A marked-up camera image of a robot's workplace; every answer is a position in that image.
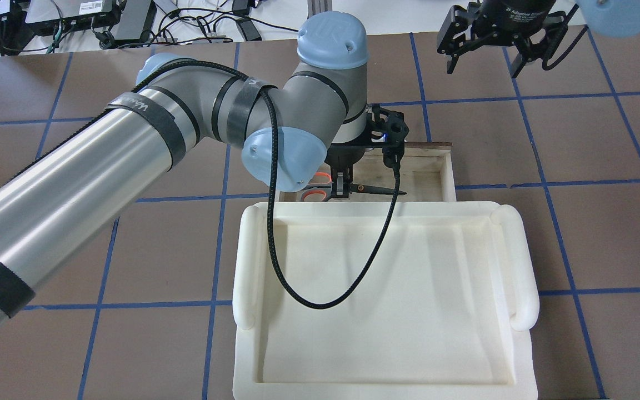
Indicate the brown wooden drawer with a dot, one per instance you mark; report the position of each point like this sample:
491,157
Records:
426,175

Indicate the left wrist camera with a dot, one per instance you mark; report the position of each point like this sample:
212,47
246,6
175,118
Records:
388,130

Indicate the aluminium frame post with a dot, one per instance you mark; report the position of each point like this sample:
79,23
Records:
315,7

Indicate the white plastic tray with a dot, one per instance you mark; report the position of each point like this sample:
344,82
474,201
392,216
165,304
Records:
444,312

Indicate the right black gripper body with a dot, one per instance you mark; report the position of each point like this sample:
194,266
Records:
511,18

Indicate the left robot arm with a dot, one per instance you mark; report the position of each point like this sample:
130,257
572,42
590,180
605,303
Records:
57,204

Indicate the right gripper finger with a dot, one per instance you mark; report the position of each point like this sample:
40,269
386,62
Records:
452,63
518,63

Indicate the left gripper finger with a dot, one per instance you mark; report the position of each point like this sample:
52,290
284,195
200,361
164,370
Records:
334,189
343,183

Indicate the grey orange scissors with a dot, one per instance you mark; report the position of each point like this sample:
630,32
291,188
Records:
318,189

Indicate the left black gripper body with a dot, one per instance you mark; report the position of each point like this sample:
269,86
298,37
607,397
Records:
346,155

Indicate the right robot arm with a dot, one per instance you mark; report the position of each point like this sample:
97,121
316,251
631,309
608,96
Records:
609,18

